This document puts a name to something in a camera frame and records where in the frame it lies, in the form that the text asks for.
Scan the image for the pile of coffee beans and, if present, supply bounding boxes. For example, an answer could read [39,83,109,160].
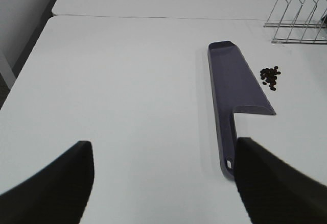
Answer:
[260,66,281,91]

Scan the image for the metal wire dish rack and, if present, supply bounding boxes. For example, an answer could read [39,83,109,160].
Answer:
[263,0,326,45]

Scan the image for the purple plastic dustpan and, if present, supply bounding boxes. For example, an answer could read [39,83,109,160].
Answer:
[207,41,276,181]

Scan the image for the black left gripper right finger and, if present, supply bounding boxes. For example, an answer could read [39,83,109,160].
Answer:
[234,137,326,223]

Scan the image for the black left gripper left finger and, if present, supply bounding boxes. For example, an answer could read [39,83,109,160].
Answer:
[1,141,94,223]

